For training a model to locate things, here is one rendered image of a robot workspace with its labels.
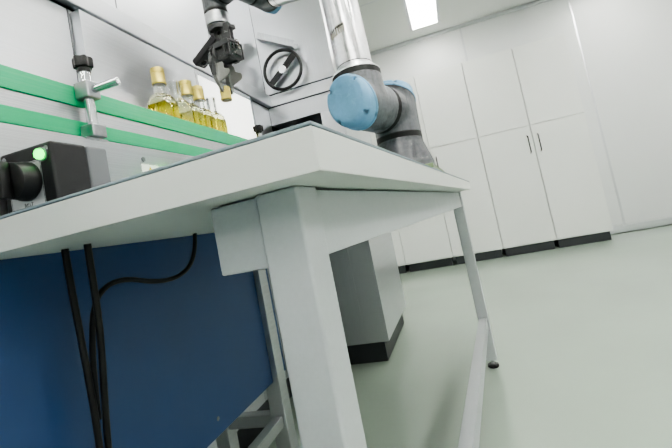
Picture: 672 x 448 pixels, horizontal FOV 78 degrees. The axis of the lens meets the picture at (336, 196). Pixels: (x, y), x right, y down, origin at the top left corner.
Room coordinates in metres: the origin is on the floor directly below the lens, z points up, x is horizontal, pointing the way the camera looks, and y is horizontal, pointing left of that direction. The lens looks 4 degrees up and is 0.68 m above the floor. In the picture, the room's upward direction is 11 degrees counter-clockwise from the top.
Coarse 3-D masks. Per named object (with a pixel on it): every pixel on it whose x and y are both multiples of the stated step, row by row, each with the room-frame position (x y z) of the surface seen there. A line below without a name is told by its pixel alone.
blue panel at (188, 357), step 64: (128, 256) 0.67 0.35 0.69; (0, 320) 0.48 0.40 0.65; (64, 320) 0.55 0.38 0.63; (128, 320) 0.65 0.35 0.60; (192, 320) 0.80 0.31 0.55; (256, 320) 1.03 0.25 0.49; (0, 384) 0.47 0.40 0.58; (64, 384) 0.54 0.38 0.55; (128, 384) 0.63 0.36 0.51; (192, 384) 0.77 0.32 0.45; (256, 384) 0.98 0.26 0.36
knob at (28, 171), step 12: (0, 168) 0.44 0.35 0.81; (12, 168) 0.44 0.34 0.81; (24, 168) 0.45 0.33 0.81; (36, 168) 0.46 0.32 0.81; (0, 180) 0.43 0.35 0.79; (12, 180) 0.45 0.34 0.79; (24, 180) 0.44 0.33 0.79; (36, 180) 0.45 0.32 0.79; (0, 192) 0.43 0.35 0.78; (12, 192) 0.44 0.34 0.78; (24, 192) 0.45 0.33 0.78; (36, 192) 0.46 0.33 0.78
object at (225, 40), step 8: (216, 24) 1.26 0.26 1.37; (224, 24) 1.26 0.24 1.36; (232, 24) 1.28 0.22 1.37; (208, 32) 1.28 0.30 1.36; (216, 32) 1.28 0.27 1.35; (224, 32) 1.26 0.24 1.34; (232, 32) 1.27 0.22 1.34; (216, 40) 1.28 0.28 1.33; (224, 40) 1.24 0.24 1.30; (232, 40) 1.26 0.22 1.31; (216, 48) 1.27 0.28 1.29; (224, 48) 1.26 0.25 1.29; (232, 48) 1.26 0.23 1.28; (240, 48) 1.29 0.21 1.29; (216, 56) 1.27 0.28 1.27; (224, 56) 1.26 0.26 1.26; (232, 56) 1.26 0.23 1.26; (240, 56) 1.29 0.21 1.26; (224, 64) 1.31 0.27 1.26
